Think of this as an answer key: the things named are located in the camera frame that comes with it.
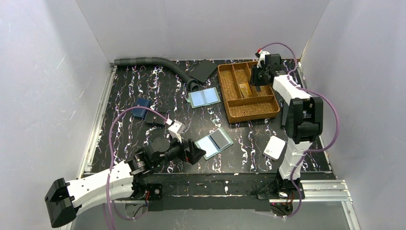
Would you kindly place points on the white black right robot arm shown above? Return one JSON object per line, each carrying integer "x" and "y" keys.
{"x": 301, "y": 117}

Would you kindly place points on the open mint card holder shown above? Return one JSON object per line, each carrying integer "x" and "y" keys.
{"x": 204, "y": 97}

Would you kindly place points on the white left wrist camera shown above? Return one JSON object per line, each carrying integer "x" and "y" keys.
{"x": 176, "y": 129}

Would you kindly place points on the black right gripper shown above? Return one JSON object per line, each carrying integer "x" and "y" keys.
{"x": 259, "y": 74}

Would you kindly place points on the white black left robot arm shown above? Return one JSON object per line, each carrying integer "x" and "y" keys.
{"x": 67, "y": 199}

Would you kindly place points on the mint green card holder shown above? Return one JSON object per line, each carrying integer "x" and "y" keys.
{"x": 208, "y": 145}

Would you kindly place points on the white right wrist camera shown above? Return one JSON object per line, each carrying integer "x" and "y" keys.
{"x": 262, "y": 58}

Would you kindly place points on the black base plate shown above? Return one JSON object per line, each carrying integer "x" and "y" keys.
{"x": 211, "y": 191}

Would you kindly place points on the white rectangular box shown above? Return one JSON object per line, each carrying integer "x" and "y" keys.
{"x": 274, "y": 148}

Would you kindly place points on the navy blue wallet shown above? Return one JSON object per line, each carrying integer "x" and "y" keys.
{"x": 141, "y": 112}

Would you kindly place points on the black flat wallet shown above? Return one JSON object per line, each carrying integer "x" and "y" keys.
{"x": 285, "y": 109}

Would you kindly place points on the wicker divided tray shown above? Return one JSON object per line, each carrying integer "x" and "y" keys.
{"x": 261, "y": 105}

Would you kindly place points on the black snap wallet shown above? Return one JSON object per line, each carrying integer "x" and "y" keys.
{"x": 152, "y": 118}

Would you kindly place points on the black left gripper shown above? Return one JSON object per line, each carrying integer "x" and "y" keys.
{"x": 186, "y": 151}

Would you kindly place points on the black credit card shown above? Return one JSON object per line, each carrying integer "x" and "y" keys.
{"x": 220, "y": 139}

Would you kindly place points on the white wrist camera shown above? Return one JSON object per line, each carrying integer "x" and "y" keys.
{"x": 176, "y": 129}
{"x": 262, "y": 58}

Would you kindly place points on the black flat pad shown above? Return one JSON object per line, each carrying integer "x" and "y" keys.
{"x": 203, "y": 71}

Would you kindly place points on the gold credit card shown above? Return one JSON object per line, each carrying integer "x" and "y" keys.
{"x": 245, "y": 90}

